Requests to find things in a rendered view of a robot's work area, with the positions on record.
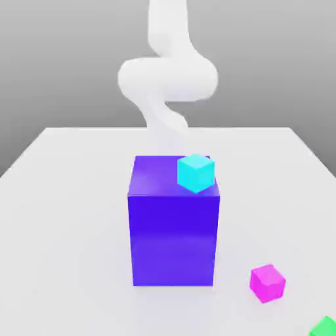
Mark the small green cube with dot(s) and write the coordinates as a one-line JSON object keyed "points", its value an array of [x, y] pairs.
{"points": [[325, 328]]}

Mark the large purple box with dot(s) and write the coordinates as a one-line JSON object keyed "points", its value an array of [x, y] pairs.
{"points": [[173, 236]]}

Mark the small cyan cube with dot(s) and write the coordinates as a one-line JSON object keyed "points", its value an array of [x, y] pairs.
{"points": [[195, 173]]}

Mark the small magenta cube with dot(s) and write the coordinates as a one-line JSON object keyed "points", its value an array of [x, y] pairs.
{"points": [[266, 284]]}

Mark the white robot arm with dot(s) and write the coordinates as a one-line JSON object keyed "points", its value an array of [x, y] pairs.
{"points": [[168, 76]]}

